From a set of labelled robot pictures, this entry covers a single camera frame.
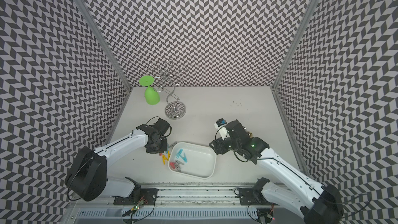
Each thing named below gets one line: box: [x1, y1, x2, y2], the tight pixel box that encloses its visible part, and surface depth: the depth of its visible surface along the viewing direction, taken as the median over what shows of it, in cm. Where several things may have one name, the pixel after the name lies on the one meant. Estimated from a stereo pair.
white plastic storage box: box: [167, 142, 218, 180], surface depth 86 cm
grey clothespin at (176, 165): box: [174, 159, 185, 173], surface depth 84 cm
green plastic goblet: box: [138, 75, 161, 106], surface depth 87 cm
